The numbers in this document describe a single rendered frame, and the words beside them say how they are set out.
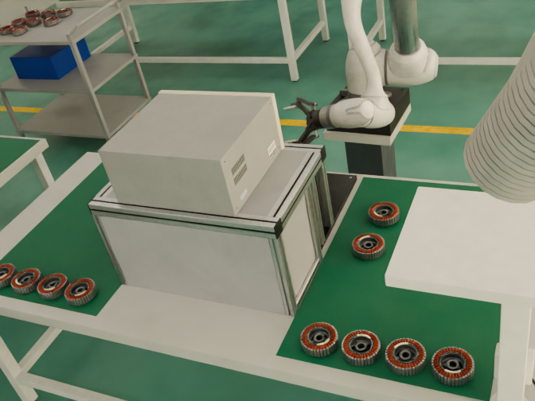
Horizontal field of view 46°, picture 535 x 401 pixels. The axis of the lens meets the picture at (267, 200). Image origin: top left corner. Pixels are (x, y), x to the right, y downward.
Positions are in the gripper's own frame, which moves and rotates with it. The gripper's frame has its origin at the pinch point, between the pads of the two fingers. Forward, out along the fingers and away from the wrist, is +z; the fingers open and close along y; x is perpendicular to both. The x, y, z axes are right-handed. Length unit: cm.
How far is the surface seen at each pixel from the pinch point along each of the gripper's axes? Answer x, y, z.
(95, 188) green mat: 44, -20, 82
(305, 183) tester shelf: 38, -27, -44
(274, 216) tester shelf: 54, -37, -47
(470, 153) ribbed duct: 84, -28, -127
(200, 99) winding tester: 54, 3, -14
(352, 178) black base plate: -15.6, -23.0, -19.2
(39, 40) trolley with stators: 4, 89, 230
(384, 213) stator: -8, -37, -39
